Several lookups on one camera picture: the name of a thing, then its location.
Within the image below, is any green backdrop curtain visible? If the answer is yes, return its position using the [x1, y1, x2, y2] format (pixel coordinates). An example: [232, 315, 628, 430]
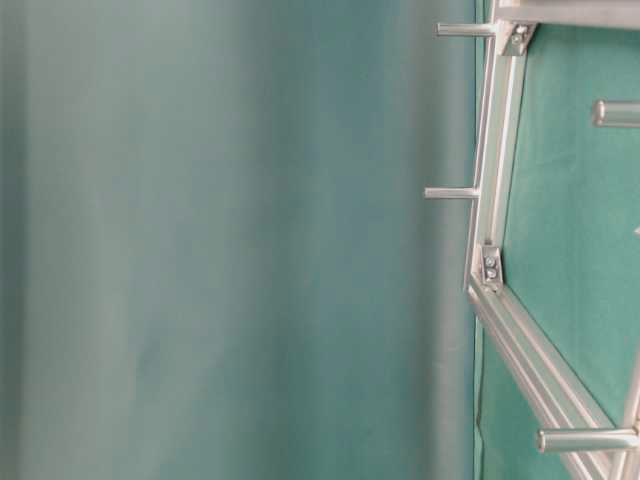
[1, 1, 476, 479]

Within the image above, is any aluminium extrusion frame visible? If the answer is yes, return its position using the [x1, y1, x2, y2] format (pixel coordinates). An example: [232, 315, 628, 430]
[465, 1, 639, 479]

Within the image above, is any corner bracket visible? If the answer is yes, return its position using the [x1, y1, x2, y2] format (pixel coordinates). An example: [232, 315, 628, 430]
[481, 245, 504, 291]
[496, 21, 538, 57]

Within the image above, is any upper corner bracket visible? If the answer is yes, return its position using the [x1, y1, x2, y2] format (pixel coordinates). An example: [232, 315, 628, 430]
[496, 21, 538, 57]

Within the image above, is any top far steel shaft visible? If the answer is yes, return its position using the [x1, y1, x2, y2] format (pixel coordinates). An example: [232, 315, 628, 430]
[435, 22, 495, 37]

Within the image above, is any middle far steel shaft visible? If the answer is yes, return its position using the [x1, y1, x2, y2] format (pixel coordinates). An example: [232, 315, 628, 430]
[424, 187, 479, 200]

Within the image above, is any near upper steel shaft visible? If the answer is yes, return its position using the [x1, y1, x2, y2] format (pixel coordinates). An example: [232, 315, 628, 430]
[592, 99, 640, 128]

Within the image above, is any steel shaft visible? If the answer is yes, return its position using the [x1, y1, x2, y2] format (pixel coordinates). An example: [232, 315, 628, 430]
[424, 187, 479, 200]
[536, 428, 639, 453]
[435, 22, 495, 37]
[592, 99, 640, 128]

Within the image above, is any lower corner bracket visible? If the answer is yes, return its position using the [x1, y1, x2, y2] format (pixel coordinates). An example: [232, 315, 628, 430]
[481, 245, 504, 291]

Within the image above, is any near lower steel shaft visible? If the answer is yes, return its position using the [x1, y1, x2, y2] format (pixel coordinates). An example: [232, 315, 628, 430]
[536, 428, 639, 453]

